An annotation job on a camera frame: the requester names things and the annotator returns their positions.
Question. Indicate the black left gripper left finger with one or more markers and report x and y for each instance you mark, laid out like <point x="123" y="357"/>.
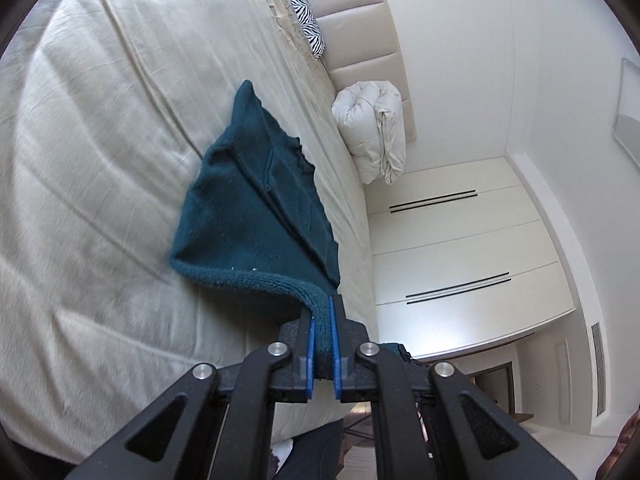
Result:
<point x="293" y="382"/>

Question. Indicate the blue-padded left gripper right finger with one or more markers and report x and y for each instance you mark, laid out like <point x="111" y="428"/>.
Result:
<point x="353" y="378"/>

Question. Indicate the dark teal knit sweater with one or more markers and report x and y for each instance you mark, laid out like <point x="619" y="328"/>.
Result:
<point x="253" y="227"/>

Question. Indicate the white wardrobe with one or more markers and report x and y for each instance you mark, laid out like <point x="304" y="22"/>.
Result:
<point x="462" y="260"/>

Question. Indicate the folded white duvet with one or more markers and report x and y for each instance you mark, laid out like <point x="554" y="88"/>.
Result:
<point x="370" y="118"/>

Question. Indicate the beige padded headboard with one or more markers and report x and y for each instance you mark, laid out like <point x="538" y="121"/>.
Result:
<point x="362" y="45"/>

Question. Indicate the beige bed sheet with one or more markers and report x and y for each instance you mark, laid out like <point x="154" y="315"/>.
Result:
<point x="107" y="108"/>

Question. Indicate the zebra print pillow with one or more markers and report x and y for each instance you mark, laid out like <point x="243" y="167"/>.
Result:
<point x="309" y="26"/>

